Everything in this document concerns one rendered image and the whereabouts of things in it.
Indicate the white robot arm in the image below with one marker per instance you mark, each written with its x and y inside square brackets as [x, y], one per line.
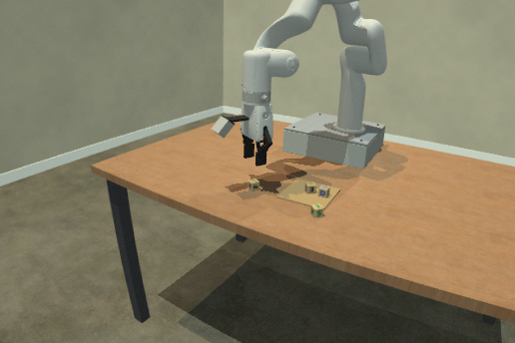
[266, 61]

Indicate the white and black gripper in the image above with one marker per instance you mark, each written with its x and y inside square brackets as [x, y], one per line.
[259, 125]

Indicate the beige block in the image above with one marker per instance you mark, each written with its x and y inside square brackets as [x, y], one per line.
[310, 187]
[253, 184]
[316, 210]
[323, 191]

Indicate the tan flat mat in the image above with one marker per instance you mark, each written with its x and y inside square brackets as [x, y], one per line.
[295, 192]

